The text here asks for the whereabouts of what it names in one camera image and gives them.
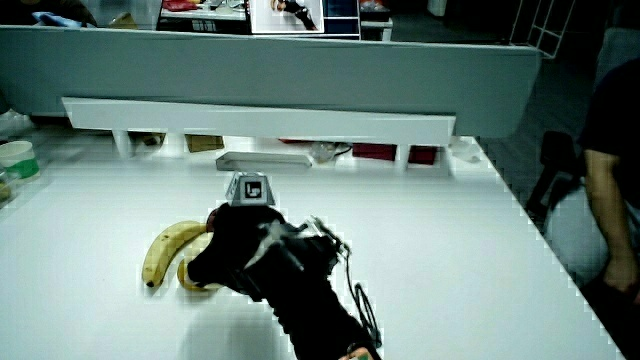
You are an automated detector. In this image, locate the clear plastic bag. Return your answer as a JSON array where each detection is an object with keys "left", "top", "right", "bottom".
[
  {"left": 448, "top": 136, "right": 483, "bottom": 165},
  {"left": 307, "top": 141, "right": 353, "bottom": 165}
]

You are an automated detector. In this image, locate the blue cloth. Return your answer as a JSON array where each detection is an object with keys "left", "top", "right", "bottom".
[{"left": 31, "top": 11, "right": 84, "bottom": 29}]

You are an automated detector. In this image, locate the black chair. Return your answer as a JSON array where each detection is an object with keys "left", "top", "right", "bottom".
[{"left": 523, "top": 130, "right": 587, "bottom": 227}]

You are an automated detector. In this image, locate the grey partition wall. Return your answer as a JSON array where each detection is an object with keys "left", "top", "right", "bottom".
[{"left": 0, "top": 24, "right": 544, "bottom": 140}]

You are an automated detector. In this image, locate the green white paper cup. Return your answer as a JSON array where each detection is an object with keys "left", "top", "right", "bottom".
[{"left": 0, "top": 140, "right": 41, "bottom": 182}]

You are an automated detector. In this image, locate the yellow banana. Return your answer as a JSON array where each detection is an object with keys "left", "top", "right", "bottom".
[
  {"left": 141, "top": 220, "right": 208, "bottom": 289},
  {"left": 176, "top": 231, "right": 225, "bottom": 293}
]

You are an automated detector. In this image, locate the flat grey box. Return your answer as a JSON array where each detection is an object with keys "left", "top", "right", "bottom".
[{"left": 215, "top": 151, "right": 314, "bottom": 174}]

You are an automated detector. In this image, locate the brown cardboard box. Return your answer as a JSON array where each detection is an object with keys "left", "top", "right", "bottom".
[{"left": 184, "top": 134, "right": 226, "bottom": 154}]

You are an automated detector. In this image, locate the another person's forearm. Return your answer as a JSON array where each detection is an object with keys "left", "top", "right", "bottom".
[{"left": 583, "top": 148, "right": 635, "bottom": 262}]

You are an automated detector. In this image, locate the person's right forearm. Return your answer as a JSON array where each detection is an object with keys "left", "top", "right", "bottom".
[{"left": 269, "top": 275, "right": 384, "bottom": 360}]

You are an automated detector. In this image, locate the white wire rack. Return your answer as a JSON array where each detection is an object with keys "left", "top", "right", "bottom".
[{"left": 508, "top": 0, "right": 577, "bottom": 60}]

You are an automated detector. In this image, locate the blue cabinet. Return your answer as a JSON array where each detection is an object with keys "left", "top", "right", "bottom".
[{"left": 322, "top": 0, "right": 362, "bottom": 40}]

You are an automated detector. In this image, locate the red box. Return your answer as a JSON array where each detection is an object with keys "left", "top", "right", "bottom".
[
  {"left": 408, "top": 145, "right": 439, "bottom": 166},
  {"left": 351, "top": 143, "right": 399, "bottom": 163}
]

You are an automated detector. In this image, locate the black glove cable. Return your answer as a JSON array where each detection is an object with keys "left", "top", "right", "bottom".
[{"left": 342, "top": 248, "right": 384, "bottom": 350}]

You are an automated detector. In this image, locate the white shelf riser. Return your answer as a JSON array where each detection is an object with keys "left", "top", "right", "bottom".
[{"left": 61, "top": 96, "right": 457, "bottom": 169}]

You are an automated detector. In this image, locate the white framed poster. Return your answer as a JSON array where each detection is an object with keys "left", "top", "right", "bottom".
[{"left": 248, "top": 0, "right": 326, "bottom": 36}]

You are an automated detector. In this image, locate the person's right hand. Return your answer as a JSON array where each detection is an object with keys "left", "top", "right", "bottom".
[{"left": 186, "top": 171, "right": 350, "bottom": 303}]

